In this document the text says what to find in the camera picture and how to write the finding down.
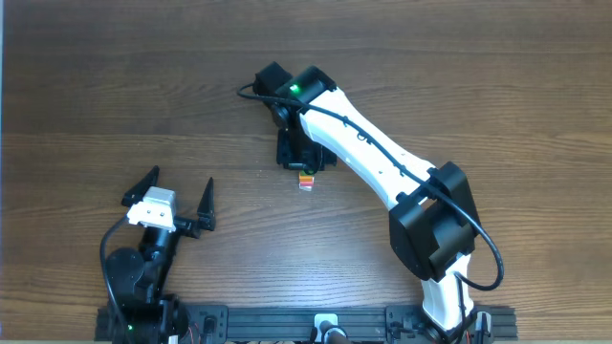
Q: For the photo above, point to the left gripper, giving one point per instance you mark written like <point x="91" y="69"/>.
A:
<point x="187" y="226"/>

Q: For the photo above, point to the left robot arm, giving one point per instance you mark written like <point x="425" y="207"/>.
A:
<point x="138" y="277"/>

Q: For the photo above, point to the white cube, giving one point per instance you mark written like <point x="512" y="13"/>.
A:
<point x="306" y="188"/>

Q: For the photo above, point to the orange cube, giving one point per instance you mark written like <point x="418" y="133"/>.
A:
<point x="306" y="178"/>

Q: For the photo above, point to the red cube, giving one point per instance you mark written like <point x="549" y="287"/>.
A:
<point x="308" y="184"/>

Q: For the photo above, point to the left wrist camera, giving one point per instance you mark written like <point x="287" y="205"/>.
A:
<point x="154" y="208"/>

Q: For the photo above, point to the mounting rail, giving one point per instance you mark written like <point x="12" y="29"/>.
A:
<point x="277" y="325"/>

